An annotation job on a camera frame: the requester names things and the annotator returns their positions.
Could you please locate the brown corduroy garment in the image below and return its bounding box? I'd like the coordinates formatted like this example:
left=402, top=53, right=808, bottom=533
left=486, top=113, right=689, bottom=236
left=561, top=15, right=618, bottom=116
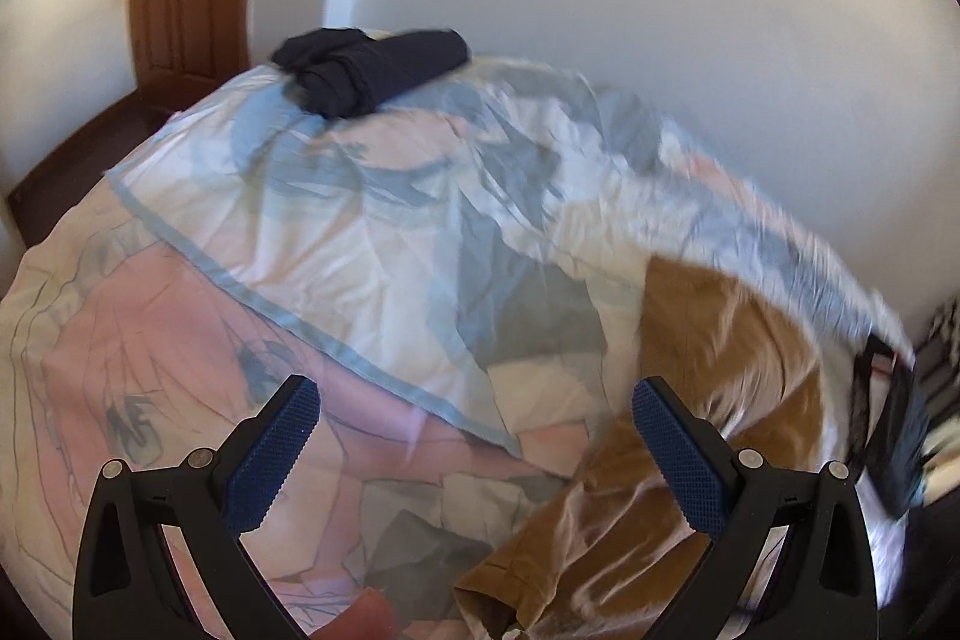
left=454, top=257, right=825, bottom=638

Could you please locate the anime print bed sheet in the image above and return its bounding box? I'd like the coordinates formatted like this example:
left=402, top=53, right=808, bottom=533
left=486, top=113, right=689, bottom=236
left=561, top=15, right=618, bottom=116
left=2, top=58, right=910, bottom=638

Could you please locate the brown wooden door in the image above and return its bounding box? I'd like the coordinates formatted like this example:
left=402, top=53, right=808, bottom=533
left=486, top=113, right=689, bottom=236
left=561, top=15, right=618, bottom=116
left=128, top=0, right=249, bottom=110

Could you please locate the dark navy folded garment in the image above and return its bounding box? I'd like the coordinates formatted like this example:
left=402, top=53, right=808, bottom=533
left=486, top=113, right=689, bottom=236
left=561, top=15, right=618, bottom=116
left=270, top=28, right=470, bottom=119

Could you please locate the black bag with red strap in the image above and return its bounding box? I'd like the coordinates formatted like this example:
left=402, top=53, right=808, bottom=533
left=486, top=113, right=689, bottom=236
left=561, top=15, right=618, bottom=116
left=846, top=333, right=929, bottom=518

